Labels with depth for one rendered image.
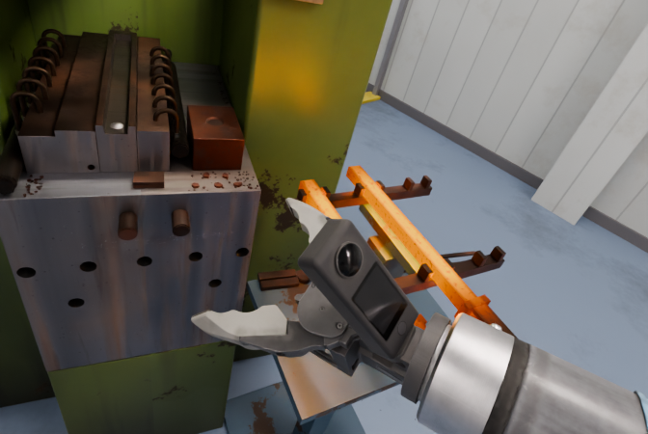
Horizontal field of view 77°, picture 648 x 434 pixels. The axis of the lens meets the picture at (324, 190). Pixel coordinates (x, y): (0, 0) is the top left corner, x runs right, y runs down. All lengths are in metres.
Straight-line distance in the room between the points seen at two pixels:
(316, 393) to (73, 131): 0.57
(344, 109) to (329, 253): 0.66
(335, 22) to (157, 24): 0.48
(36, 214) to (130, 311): 0.28
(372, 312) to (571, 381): 0.14
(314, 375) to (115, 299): 0.39
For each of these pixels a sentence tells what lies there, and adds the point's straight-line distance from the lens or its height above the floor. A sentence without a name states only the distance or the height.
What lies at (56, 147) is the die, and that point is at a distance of 0.72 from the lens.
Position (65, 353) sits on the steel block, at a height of 0.53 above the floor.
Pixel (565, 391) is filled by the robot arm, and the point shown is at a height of 1.12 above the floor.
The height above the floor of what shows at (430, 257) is 0.93.
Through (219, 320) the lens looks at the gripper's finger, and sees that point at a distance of 0.37.
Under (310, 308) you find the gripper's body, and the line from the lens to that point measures 0.35.
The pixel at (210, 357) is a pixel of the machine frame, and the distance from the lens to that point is 1.08.
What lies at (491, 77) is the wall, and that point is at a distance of 3.24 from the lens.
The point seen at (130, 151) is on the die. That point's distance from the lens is 0.71.
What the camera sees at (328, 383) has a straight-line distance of 0.80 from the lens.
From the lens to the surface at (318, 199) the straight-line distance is 0.70.
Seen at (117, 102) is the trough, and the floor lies 0.99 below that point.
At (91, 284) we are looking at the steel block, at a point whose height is 0.72.
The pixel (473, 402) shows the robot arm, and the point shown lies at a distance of 0.32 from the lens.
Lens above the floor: 1.34
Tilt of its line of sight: 35 degrees down
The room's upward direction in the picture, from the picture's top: 15 degrees clockwise
